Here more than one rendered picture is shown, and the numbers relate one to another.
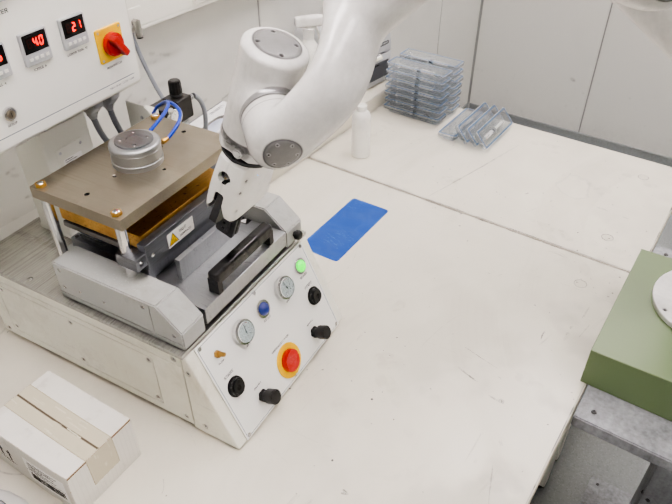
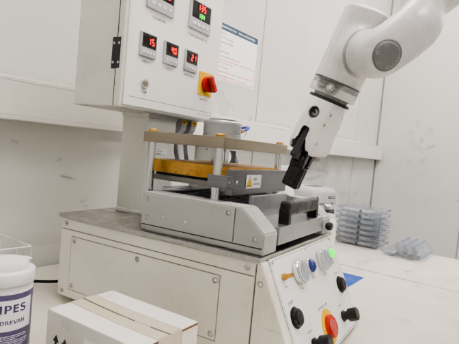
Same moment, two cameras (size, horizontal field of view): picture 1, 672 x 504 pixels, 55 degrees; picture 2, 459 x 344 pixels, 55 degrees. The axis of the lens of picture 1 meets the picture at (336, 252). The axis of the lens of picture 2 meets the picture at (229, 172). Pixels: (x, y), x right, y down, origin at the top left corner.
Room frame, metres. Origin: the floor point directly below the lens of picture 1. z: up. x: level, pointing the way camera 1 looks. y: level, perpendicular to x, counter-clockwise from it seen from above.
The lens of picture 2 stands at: (-0.02, 0.27, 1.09)
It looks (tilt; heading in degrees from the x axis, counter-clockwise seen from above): 3 degrees down; 1
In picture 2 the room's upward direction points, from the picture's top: 5 degrees clockwise
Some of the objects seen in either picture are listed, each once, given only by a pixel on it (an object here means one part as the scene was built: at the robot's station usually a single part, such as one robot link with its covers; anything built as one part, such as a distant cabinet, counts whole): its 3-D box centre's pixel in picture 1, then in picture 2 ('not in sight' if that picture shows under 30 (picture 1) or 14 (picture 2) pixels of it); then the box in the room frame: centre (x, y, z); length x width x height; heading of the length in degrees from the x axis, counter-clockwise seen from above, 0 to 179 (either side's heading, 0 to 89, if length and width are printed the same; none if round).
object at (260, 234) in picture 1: (242, 256); (300, 209); (0.79, 0.15, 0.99); 0.15 x 0.02 x 0.04; 151
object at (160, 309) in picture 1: (127, 295); (205, 220); (0.73, 0.32, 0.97); 0.25 x 0.05 x 0.07; 61
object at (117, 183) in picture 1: (135, 164); (212, 150); (0.91, 0.33, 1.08); 0.31 x 0.24 x 0.13; 151
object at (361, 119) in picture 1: (361, 130); (328, 234); (1.53, -0.07, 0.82); 0.05 x 0.05 x 0.14
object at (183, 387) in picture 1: (176, 286); (217, 268); (0.89, 0.29, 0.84); 0.53 x 0.37 x 0.17; 61
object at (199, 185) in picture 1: (147, 182); (222, 160); (0.89, 0.30, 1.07); 0.22 x 0.17 x 0.10; 151
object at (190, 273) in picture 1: (175, 240); (235, 209); (0.86, 0.27, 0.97); 0.30 x 0.22 x 0.08; 61
